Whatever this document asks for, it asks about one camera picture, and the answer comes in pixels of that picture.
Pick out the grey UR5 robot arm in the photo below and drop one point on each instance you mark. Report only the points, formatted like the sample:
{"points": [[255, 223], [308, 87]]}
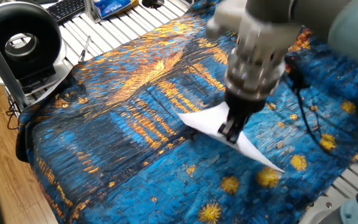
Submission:
{"points": [[275, 25]]}

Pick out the blue tissue pack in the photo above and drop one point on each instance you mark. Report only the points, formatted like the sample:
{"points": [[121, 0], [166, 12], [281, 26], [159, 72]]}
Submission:
{"points": [[112, 7]]}

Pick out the white paper sheet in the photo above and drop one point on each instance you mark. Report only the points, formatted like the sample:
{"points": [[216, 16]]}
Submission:
{"points": [[204, 121]]}

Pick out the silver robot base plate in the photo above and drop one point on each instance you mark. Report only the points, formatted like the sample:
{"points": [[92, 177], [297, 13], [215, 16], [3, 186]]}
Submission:
{"points": [[322, 208]]}

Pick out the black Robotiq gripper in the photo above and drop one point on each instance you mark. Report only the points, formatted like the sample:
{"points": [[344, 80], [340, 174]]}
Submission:
{"points": [[244, 107]]}

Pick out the grey diagonal metal pole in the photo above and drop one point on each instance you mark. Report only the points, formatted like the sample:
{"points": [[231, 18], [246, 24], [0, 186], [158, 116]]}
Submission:
{"points": [[2, 65]]}

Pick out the starry night painted tablecloth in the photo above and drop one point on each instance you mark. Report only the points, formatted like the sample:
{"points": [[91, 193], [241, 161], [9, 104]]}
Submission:
{"points": [[104, 140]]}

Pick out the black keyboard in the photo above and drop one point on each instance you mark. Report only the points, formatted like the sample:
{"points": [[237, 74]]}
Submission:
{"points": [[65, 9]]}

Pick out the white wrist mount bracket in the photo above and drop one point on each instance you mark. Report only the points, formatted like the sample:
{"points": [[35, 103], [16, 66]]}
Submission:
{"points": [[225, 18]]}

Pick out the grey pen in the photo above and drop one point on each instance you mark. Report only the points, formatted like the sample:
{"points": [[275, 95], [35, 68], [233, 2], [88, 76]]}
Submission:
{"points": [[84, 49]]}

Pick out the short aluminium upright profile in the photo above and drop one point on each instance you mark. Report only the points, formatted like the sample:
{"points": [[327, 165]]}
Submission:
{"points": [[91, 11]]}

